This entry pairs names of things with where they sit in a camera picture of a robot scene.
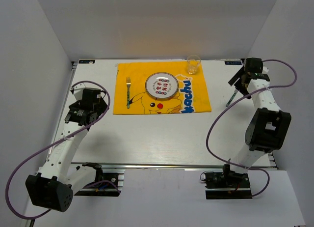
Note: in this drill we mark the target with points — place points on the fork with teal handle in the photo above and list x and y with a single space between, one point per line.
128 84

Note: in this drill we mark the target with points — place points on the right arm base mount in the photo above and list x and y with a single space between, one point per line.
220 187

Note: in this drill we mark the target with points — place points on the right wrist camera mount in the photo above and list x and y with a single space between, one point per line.
265 70

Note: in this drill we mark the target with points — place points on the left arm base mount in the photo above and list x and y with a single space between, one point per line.
108 182

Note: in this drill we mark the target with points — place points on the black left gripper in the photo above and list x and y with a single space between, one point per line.
102 107

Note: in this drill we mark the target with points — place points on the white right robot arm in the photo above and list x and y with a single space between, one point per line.
267 129

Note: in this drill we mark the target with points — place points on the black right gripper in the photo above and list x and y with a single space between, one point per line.
238 74

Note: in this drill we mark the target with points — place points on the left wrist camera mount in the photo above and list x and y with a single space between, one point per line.
89 94

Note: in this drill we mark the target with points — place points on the yellow printed cloth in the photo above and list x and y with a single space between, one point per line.
192 95

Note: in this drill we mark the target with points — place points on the knife with teal handle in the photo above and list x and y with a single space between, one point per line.
231 98

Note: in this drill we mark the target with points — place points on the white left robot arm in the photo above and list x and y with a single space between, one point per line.
52 187

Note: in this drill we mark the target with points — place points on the white plate with red print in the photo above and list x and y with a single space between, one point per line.
161 85

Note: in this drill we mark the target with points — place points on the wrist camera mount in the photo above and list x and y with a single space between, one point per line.
265 70
89 94

